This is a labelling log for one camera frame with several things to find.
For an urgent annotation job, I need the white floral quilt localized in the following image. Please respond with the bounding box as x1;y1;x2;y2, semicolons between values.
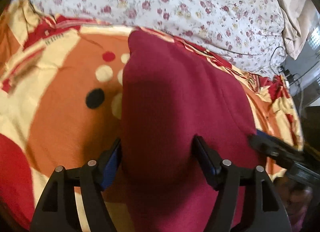
29;0;286;77

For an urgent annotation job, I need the red orange cream bedsheet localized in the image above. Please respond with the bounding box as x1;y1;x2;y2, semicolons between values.
1;0;304;231

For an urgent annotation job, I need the dark red garment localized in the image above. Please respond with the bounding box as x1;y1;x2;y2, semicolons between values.
121;30;266;231

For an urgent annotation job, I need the person right hand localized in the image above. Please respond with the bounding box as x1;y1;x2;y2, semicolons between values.
273;176;312;231

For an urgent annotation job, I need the black cable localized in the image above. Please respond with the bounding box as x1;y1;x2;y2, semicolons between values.
220;45;301;78

